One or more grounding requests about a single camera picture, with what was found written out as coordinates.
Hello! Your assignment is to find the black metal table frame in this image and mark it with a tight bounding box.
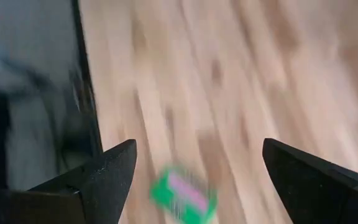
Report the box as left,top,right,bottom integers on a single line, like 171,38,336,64
70,0,104,156

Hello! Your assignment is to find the green Apple Jacks cereal box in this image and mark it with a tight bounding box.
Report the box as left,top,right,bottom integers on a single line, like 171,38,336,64
149,166,219,224

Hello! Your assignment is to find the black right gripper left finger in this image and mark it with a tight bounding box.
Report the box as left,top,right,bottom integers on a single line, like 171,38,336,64
0,139,137,224

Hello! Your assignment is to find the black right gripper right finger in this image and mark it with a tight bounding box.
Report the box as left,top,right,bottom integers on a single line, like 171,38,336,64
262,138,358,224

